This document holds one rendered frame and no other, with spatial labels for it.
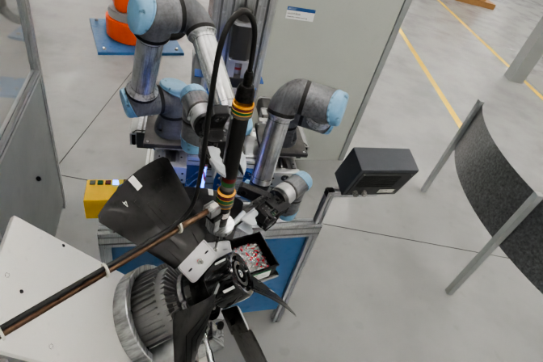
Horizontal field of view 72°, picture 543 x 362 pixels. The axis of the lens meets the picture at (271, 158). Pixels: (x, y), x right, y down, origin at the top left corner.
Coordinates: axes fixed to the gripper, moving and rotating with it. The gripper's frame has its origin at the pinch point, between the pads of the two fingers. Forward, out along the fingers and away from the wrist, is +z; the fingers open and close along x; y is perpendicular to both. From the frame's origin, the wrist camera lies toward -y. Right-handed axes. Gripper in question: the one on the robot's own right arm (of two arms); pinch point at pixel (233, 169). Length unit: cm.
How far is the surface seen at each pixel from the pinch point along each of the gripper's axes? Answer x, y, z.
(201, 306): 11.3, 15.0, 21.0
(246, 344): -2.5, 40.1, 21.0
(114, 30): -9, 130, -390
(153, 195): 15.4, 11.4, -6.2
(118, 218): 23.5, 11.7, -1.4
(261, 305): -47, 133, -31
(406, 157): -84, 26, -22
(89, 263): 30.3, 29.5, -4.5
